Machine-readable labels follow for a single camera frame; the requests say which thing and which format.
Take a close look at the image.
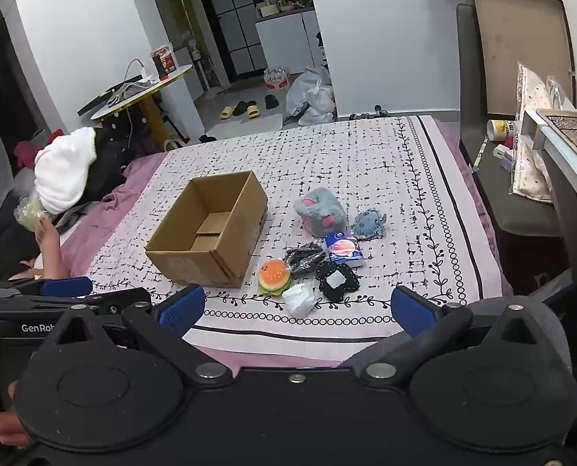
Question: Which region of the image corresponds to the blue tissue packet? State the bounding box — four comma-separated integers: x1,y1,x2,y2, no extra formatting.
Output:
324,233,365,269

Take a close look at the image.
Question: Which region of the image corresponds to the small blue plush toy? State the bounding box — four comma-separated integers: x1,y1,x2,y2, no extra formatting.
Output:
350,208,387,242

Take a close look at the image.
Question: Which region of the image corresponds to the translucent plastic bag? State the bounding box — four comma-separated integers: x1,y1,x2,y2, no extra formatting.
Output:
286,65,338,117

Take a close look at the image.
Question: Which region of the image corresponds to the black framed glass door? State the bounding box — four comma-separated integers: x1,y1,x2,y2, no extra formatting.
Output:
203,0,265,78

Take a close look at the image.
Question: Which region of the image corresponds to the white towel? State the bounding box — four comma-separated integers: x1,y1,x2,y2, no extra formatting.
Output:
33,127,98,214

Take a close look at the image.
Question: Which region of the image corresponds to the round yellow-edged table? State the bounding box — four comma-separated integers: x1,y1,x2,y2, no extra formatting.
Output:
78,64,194,146

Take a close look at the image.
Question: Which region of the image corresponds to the black dotted cloth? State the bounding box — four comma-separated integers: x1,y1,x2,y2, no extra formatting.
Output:
94,102,165,146

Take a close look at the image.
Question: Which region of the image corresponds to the black clothing pile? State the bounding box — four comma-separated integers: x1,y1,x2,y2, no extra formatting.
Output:
55,126,138,205

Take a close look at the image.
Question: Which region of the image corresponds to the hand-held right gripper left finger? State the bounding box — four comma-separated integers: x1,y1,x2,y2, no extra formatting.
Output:
50,284,233,389

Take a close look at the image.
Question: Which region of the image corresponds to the white printed blanket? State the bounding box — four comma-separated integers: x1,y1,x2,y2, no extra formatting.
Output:
72,115,513,365

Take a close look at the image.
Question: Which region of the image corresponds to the grey table with patterned top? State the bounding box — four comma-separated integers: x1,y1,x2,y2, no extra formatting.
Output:
519,109,577,302

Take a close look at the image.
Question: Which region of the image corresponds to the plush burger toy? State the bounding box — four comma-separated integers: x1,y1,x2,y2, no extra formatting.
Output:
258,259,292,296

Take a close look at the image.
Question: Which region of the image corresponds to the white cabinet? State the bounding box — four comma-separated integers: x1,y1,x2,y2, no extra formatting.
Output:
254,10,323,76

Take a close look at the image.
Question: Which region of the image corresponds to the white charger with cable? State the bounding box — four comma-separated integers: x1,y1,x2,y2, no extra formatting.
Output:
123,58,155,83

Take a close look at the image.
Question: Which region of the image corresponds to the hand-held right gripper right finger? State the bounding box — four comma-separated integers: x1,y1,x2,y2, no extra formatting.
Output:
361,285,542,389

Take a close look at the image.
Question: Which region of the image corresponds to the pack of water bottles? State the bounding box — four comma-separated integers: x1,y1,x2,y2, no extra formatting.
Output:
263,65,290,89

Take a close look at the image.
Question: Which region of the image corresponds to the dark grey chair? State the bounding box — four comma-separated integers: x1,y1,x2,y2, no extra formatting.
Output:
456,2,577,297

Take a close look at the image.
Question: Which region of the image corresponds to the red container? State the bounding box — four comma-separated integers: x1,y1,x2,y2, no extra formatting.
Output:
151,45,177,81

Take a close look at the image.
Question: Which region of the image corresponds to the black pouch with white label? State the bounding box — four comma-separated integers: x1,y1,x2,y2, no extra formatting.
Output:
316,261,361,297

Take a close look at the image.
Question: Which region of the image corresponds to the pink bedsheet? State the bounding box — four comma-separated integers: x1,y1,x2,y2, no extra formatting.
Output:
58,119,515,370

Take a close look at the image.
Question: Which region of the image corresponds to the white jar with yellow label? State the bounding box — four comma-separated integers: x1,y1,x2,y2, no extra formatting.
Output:
486,119,515,143

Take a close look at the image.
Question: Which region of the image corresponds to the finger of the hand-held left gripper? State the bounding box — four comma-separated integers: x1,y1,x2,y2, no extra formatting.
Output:
40,276,94,298

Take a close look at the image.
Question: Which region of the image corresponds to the red cloth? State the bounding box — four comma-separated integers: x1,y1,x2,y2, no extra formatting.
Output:
14,138,41,168

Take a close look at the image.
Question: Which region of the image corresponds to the black patterned pouch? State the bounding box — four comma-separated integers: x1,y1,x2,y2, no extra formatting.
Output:
283,242,327,273

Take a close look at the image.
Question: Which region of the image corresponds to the grey plush mouse toy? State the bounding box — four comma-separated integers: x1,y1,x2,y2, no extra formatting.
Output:
294,187,348,238

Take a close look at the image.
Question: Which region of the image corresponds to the plastic bag with dotted cloth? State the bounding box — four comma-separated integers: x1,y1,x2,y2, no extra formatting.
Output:
512,62,577,205

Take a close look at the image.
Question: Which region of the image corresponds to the white packet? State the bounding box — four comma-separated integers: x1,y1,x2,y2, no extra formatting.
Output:
281,283,317,317

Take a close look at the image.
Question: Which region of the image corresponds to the person's left hand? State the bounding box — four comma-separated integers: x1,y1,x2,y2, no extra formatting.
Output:
0,379,33,448

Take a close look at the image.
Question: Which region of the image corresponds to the clear plastic bag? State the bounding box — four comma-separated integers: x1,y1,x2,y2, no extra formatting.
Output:
15,194,51,231

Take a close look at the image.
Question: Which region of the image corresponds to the white plastic bag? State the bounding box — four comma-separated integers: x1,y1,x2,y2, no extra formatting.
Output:
298,85,338,126

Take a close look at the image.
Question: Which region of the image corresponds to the grey cloth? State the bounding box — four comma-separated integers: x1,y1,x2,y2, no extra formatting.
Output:
106,82,146,108

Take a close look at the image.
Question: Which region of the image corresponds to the cardboard box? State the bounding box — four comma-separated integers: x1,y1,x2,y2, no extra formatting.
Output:
145,170,270,288

